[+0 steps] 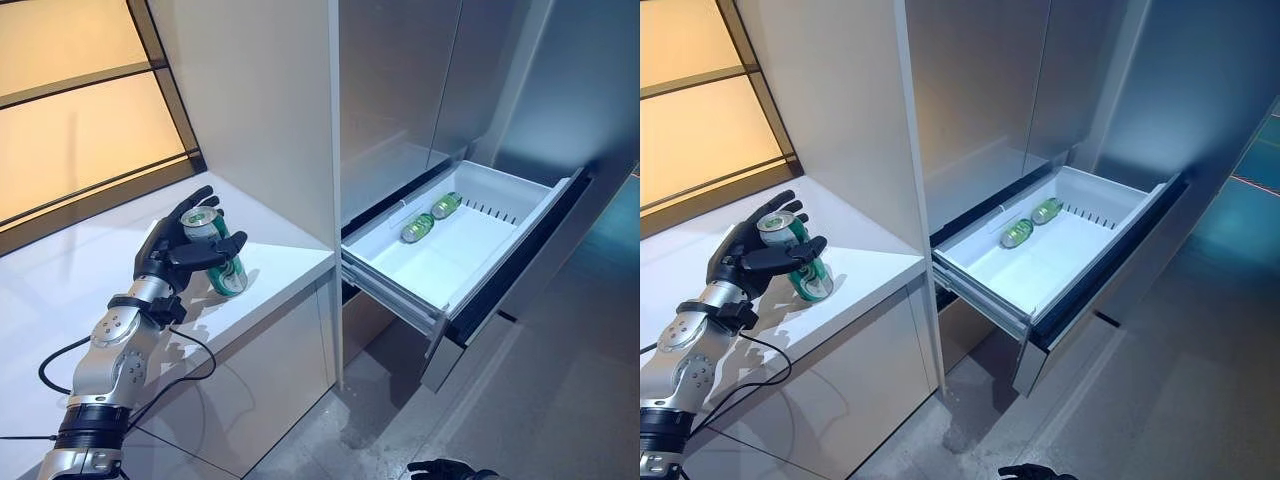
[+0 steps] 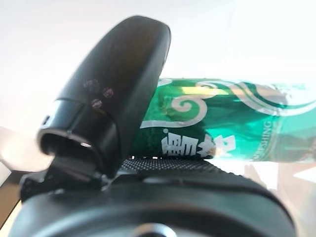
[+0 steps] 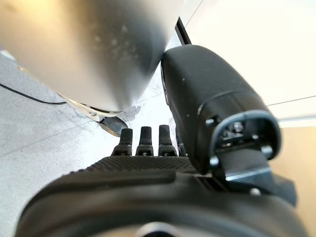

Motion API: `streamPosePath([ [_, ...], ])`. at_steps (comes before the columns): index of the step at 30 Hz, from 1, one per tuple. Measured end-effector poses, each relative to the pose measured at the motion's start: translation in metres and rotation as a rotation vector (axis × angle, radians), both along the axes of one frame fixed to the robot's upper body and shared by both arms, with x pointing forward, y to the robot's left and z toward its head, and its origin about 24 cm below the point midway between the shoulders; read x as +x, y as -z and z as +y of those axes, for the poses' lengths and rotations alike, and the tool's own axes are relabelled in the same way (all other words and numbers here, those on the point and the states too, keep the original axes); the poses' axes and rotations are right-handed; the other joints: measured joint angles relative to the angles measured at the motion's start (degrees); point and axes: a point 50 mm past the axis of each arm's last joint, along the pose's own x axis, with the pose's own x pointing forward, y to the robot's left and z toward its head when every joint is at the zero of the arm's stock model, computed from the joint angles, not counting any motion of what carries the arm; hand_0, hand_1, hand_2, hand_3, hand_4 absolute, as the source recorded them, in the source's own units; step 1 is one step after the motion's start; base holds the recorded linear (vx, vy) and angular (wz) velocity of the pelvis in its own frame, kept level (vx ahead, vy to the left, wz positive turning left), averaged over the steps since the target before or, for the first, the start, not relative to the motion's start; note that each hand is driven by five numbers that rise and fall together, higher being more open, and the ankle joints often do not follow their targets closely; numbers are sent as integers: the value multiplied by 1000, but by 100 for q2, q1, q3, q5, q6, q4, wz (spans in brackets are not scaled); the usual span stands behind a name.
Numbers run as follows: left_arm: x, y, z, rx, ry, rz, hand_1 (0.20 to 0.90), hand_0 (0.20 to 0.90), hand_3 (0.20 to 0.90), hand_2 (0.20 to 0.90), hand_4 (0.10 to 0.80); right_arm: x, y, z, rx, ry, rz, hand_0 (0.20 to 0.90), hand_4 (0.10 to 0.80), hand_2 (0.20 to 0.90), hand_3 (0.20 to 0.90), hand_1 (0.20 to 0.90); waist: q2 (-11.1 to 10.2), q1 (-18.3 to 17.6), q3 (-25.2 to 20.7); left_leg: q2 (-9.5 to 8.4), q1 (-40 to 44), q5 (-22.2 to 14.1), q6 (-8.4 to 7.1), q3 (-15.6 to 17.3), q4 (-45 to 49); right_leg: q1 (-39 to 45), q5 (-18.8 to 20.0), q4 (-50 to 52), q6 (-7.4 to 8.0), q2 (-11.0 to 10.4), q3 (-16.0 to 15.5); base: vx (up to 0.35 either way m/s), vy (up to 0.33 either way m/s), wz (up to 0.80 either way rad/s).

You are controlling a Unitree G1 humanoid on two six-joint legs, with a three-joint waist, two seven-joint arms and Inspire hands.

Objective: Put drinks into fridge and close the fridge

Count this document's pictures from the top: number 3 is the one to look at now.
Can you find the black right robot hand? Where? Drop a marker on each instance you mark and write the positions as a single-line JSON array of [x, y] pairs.
[[123, 197]]

